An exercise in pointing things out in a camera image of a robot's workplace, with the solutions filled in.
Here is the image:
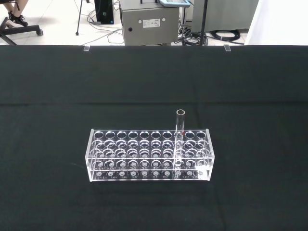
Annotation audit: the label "clear acrylic test tube rack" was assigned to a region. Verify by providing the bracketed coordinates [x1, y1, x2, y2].
[85, 128, 215, 183]

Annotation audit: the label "grey metal control cabinet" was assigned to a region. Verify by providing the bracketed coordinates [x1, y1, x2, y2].
[121, 0, 180, 46]

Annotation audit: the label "black upright pole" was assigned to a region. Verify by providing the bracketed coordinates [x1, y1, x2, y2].
[202, 0, 208, 45]

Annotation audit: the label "black bench cloth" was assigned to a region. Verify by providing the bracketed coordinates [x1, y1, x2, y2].
[0, 44, 308, 231]

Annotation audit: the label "black tripod leg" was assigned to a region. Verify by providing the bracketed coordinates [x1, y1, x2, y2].
[75, 0, 85, 36]

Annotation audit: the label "light blue pendant device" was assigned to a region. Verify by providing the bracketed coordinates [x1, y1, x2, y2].
[158, 0, 191, 7]

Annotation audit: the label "black computer tower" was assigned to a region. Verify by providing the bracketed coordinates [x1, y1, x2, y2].
[94, 0, 114, 25]

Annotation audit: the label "large grey cabinet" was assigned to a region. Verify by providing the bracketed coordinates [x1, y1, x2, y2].
[192, 0, 259, 33]

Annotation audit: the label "white panel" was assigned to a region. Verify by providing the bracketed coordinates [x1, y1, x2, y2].
[244, 0, 308, 46]

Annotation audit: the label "black office chair base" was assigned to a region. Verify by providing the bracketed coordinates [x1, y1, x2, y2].
[0, 16, 44, 46]

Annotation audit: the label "person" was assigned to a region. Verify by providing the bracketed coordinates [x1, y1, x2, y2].
[4, 0, 29, 28]

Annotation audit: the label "black cable bundle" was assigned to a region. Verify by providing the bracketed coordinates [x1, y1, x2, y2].
[178, 24, 209, 46]

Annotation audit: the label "grey floor cables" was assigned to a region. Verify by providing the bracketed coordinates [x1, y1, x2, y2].
[84, 7, 126, 45]

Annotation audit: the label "black coiled floor cable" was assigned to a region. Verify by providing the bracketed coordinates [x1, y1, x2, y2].
[210, 28, 246, 45]

